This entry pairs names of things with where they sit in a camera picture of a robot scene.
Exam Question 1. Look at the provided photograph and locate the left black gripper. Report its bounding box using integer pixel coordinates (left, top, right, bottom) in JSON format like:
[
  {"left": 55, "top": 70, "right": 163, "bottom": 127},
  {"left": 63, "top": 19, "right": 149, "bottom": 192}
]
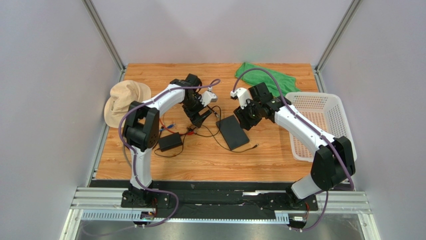
[{"left": 181, "top": 93, "right": 211, "bottom": 128}]

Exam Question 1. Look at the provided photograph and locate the thin black adapter cable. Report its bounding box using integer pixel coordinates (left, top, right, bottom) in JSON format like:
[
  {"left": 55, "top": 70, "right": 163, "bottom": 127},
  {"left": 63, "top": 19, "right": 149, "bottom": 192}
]
[{"left": 199, "top": 124, "right": 260, "bottom": 154}]

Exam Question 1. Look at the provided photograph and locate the black power cord with plug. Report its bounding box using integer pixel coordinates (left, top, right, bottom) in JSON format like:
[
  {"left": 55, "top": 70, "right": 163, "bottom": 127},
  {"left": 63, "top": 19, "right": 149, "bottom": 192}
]
[{"left": 153, "top": 123, "right": 201, "bottom": 159}]

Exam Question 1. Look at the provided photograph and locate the black ethernet cable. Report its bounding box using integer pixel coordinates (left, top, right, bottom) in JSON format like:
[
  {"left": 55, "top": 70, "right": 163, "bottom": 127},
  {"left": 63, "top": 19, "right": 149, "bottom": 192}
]
[{"left": 186, "top": 105, "right": 223, "bottom": 139}]

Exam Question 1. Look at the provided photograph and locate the red ethernet cable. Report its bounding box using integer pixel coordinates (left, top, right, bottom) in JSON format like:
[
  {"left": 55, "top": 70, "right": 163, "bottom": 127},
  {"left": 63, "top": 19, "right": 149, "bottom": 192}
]
[{"left": 158, "top": 116, "right": 197, "bottom": 136}]

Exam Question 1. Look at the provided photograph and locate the black network switch box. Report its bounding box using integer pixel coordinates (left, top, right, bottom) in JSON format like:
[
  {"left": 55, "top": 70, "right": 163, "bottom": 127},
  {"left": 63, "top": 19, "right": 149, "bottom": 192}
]
[{"left": 215, "top": 115, "right": 250, "bottom": 151}]

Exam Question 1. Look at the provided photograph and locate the grey ethernet cable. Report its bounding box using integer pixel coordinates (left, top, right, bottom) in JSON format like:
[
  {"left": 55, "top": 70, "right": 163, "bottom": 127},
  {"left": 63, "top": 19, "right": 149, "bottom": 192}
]
[{"left": 122, "top": 146, "right": 132, "bottom": 167}]

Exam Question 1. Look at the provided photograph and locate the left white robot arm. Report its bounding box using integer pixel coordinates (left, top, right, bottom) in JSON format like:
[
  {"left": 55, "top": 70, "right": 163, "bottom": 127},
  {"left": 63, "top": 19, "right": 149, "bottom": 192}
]
[{"left": 118, "top": 74, "right": 220, "bottom": 203}]

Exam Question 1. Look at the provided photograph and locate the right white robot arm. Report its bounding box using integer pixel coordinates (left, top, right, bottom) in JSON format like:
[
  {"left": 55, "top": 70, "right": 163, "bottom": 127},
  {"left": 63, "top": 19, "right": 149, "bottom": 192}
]
[{"left": 230, "top": 83, "right": 356, "bottom": 204}]

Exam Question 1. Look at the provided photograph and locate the black power adapter brick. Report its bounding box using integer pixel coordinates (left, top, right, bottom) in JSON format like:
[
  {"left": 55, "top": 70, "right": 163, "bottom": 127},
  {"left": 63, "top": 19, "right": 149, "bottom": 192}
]
[{"left": 158, "top": 132, "right": 183, "bottom": 152}]

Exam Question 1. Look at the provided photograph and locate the green cloth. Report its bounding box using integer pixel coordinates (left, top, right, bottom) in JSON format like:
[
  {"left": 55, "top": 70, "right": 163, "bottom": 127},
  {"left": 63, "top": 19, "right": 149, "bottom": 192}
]
[{"left": 234, "top": 62, "right": 301, "bottom": 97}]

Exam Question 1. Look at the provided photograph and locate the white plastic basket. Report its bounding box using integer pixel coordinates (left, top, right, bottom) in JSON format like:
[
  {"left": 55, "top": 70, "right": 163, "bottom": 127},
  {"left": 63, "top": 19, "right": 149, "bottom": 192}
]
[{"left": 285, "top": 91, "right": 358, "bottom": 161}]

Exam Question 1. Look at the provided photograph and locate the beige bucket hat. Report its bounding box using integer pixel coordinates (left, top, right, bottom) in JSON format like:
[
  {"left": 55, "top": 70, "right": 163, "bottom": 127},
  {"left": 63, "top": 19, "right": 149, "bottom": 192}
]
[{"left": 103, "top": 80, "right": 152, "bottom": 128}]

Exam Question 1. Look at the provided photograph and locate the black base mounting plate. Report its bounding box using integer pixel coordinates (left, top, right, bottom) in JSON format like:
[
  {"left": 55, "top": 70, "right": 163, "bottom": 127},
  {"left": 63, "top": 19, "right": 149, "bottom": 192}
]
[{"left": 89, "top": 180, "right": 319, "bottom": 222}]

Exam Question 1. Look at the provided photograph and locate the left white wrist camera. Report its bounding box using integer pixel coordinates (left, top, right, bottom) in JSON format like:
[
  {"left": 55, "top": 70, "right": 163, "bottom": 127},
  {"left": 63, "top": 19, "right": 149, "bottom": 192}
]
[{"left": 200, "top": 90, "right": 218, "bottom": 107}]

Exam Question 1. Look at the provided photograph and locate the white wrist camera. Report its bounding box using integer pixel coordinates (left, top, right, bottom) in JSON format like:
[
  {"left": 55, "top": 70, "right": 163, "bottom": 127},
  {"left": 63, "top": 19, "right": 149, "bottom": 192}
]
[
  {"left": 200, "top": 90, "right": 218, "bottom": 107},
  {"left": 230, "top": 87, "right": 252, "bottom": 109}
]

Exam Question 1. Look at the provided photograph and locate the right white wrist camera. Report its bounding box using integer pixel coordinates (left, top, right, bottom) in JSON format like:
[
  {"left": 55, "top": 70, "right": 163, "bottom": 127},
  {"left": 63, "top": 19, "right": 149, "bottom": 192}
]
[{"left": 230, "top": 87, "right": 252, "bottom": 109}]

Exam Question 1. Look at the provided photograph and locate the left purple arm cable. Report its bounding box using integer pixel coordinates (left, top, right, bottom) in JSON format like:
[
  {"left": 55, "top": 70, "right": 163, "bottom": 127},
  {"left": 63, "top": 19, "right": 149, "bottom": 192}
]
[{"left": 118, "top": 78, "right": 222, "bottom": 229}]

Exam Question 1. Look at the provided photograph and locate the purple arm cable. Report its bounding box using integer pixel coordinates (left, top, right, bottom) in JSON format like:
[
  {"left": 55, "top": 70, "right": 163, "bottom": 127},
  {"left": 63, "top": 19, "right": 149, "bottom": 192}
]
[
  {"left": 231, "top": 67, "right": 356, "bottom": 233},
  {"left": 118, "top": 78, "right": 222, "bottom": 229}
]

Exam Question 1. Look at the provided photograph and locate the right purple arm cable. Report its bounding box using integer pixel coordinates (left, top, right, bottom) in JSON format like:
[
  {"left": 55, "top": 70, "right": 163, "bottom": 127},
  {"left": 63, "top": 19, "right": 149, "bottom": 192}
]
[{"left": 231, "top": 67, "right": 356, "bottom": 233}]

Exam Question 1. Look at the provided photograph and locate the aluminium frame rail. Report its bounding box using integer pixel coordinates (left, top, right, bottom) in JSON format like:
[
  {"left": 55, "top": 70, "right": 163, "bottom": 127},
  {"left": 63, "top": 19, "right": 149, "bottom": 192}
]
[{"left": 60, "top": 187, "right": 380, "bottom": 240}]

